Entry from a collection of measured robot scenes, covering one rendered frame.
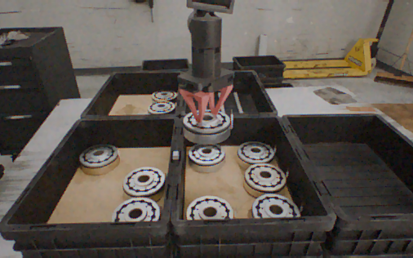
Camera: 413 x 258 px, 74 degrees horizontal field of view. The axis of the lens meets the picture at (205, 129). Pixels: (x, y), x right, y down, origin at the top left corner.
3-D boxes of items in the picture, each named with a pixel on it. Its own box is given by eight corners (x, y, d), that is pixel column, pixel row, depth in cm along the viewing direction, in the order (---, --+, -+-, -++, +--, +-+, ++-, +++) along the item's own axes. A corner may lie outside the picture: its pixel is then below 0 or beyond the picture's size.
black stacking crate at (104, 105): (181, 149, 88) (179, 117, 82) (87, 150, 87) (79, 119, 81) (184, 97, 121) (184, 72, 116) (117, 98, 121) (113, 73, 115)
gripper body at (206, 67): (176, 85, 54) (174, 46, 50) (211, 73, 60) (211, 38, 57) (200, 93, 50) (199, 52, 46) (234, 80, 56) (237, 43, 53)
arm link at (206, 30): (191, 13, 46) (224, 12, 47) (188, 9, 52) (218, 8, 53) (193, 55, 49) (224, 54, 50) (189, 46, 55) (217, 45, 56)
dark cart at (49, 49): (69, 165, 209) (30, 46, 162) (6, 170, 204) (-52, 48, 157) (88, 125, 260) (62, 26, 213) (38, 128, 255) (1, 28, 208)
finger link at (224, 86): (187, 117, 60) (185, 75, 55) (210, 107, 64) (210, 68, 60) (210, 127, 56) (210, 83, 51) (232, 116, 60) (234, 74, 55)
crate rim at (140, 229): (170, 235, 48) (169, 226, 47) (-3, 241, 47) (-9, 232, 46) (179, 122, 82) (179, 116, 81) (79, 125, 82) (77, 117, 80)
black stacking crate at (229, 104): (273, 146, 89) (278, 115, 83) (182, 149, 88) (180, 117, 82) (251, 95, 122) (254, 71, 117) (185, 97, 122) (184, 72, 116)
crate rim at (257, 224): (336, 230, 49) (340, 221, 48) (170, 235, 48) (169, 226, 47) (278, 121, 83) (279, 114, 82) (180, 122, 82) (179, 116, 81)
